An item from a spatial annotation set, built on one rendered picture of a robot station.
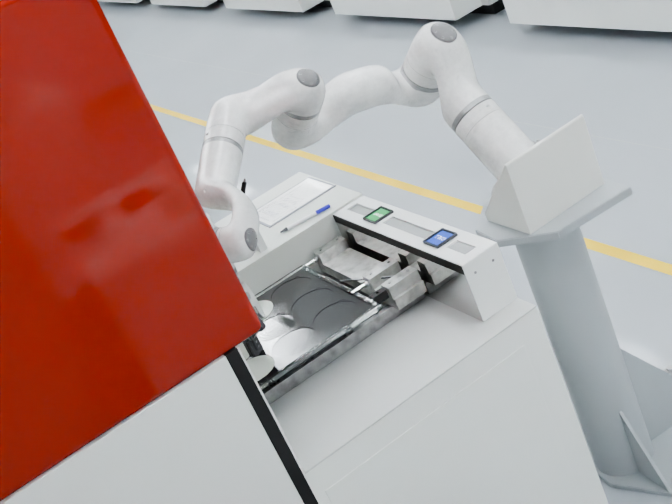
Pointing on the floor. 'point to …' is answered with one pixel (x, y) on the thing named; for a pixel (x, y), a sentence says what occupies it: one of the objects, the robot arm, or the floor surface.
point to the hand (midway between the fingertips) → (253, 345)
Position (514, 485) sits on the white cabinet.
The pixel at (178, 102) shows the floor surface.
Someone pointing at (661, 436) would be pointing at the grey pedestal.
